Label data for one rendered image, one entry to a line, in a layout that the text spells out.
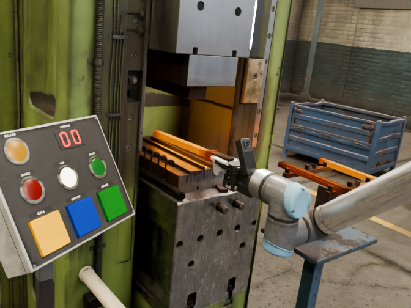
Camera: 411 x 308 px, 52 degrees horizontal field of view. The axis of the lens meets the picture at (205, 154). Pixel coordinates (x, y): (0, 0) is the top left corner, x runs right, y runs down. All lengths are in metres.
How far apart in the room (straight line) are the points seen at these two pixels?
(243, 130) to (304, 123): 3.63
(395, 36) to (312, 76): 2.10
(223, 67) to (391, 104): 8.16
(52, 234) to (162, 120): 1.04
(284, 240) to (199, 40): 0.63
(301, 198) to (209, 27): 0.57
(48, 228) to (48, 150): 0.18
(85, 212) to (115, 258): 0.57
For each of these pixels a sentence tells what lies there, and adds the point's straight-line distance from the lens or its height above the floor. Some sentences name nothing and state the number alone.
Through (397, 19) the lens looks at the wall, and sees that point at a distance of 9.53.
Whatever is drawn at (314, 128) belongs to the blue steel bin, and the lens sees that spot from 5.23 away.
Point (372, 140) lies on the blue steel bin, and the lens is 4.91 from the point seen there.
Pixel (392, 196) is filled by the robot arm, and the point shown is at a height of 1.10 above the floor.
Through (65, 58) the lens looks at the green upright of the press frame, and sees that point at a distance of 1.28.
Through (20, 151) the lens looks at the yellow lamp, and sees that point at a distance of 0.93.
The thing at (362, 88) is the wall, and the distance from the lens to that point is 9.76.
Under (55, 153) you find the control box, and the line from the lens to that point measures 0.99.
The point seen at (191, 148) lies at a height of 1.04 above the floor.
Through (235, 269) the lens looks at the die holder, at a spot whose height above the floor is 0.59.
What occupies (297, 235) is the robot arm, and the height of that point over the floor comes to 0.91.
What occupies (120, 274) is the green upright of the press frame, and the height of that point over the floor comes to 0.57.
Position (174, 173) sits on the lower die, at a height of 0.98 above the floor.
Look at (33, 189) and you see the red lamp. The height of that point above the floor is 1.09.
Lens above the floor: 1.43
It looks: 16 degrees down
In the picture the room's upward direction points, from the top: 6 degrees clockwise
